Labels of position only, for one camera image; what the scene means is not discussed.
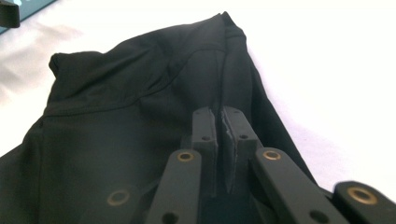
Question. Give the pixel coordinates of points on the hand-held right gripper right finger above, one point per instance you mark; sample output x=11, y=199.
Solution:
x=238, y=140

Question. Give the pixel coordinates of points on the white table cover board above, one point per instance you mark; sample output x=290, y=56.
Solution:
x=327, y=62

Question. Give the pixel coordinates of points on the light blue perforated basket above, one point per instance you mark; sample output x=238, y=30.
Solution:
x=34, y=6

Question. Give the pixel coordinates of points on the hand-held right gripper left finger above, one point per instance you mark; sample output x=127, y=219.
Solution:
x=207, y=140

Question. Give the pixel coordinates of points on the black pants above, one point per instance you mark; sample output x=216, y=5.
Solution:
x=109, y=124

